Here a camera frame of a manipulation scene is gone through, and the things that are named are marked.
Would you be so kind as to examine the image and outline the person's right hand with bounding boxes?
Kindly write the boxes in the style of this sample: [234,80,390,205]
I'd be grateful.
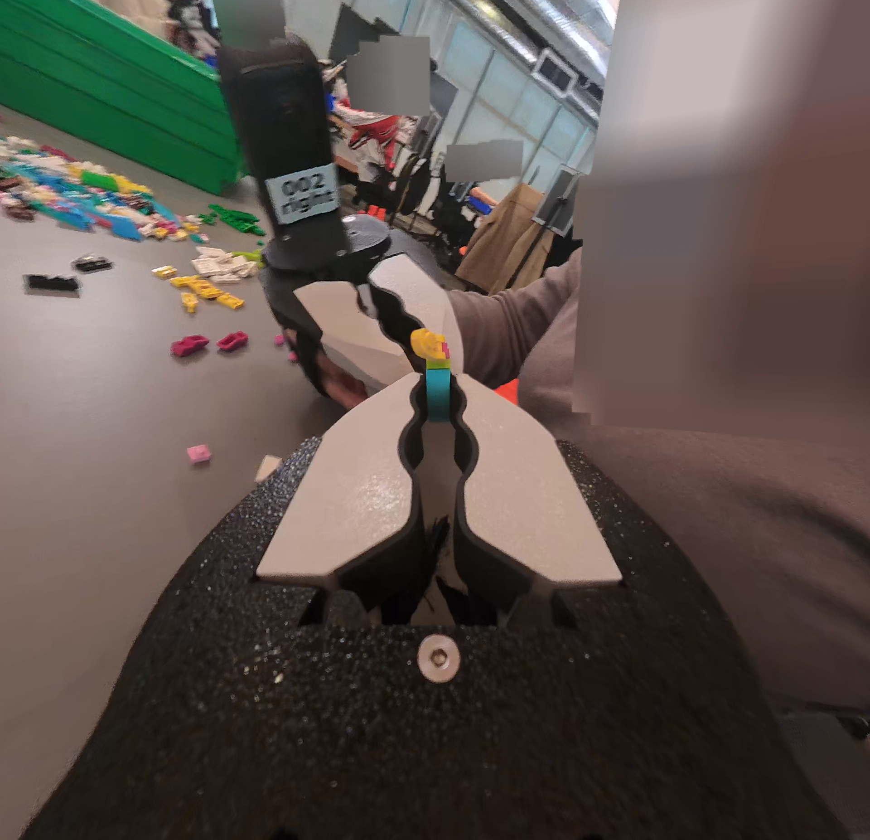
[318,357,375,411]

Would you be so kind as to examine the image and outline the lego butterfly wing assembly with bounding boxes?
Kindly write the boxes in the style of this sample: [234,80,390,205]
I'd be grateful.
[411,328,454,423]

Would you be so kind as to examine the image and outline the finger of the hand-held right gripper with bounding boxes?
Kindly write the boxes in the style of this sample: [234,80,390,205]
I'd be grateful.
[367,254,469,376]
[292,281,421,393]

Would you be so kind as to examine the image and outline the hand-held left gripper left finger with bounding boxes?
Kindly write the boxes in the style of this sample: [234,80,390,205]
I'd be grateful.
[257,371,425,588]

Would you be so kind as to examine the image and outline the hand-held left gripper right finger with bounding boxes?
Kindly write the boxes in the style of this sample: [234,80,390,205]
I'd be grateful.
[452,374,623,589]

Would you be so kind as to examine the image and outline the black office chair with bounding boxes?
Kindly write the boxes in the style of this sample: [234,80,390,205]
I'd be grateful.
[389,152,444,217]

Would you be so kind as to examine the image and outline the white lego plates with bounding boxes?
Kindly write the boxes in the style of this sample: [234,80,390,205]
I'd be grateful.
[192,246,259,285]

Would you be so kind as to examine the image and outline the green lego plates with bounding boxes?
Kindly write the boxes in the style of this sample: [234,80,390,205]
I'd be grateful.
[203,204,267,237]

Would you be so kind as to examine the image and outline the pile of mixed lego bricks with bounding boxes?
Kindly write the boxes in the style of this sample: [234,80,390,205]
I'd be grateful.
[0,135,205,243]

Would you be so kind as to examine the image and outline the stack of green bins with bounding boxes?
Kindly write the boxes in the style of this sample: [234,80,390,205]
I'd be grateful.
[0,0,247,196]

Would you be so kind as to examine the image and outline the beige coat on rack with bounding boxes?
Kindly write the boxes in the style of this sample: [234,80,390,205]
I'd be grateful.
[455,184,556,295]

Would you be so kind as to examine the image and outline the person's right forearm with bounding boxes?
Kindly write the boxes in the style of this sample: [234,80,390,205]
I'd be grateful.
[445,248,583,390]

